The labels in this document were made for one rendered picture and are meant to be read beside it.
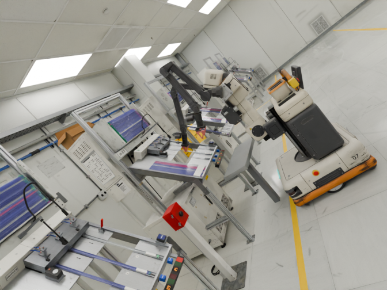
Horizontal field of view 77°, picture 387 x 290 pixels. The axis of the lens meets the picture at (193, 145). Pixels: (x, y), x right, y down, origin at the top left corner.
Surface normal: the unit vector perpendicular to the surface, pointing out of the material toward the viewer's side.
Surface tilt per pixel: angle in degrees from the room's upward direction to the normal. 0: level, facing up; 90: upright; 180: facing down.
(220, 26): 90
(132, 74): 90
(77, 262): 47
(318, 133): 88
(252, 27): 90
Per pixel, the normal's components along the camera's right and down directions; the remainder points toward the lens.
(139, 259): 0.07, -0.90
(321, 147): -0.19, 0.34
